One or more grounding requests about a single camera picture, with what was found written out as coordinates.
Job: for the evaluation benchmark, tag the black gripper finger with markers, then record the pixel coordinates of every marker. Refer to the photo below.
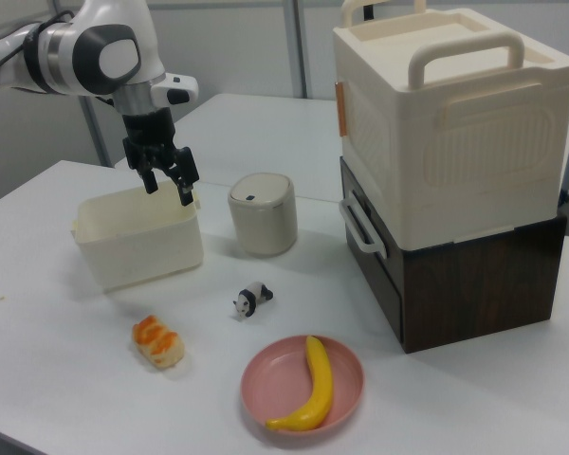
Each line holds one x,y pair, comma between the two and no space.
149,182
188,175

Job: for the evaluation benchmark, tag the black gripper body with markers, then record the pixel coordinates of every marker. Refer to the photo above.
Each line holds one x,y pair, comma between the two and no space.
148,132

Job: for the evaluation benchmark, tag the cream plastic box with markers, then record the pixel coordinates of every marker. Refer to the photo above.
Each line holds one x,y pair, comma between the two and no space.
137,242

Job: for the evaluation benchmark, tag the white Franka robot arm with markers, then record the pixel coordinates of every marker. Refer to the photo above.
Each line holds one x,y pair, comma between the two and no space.
66,47

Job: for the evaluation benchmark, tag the beige mini trash can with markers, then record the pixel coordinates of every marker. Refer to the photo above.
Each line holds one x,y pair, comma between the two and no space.
263,218

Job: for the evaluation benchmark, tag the small panda figurine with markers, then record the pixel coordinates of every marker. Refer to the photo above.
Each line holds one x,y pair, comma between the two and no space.
252,298

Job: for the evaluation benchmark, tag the toy bread with orange stripes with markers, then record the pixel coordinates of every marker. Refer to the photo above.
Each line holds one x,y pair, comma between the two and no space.
159,342

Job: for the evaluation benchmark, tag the pink round plate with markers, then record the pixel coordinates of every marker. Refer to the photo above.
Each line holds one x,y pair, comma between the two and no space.
277,379

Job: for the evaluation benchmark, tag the yellow toy banana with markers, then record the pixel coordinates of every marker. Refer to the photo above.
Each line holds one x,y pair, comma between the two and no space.
320,379

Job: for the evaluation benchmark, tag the dark wooden drawer cabinet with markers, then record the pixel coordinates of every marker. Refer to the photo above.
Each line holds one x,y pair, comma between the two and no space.
469,294

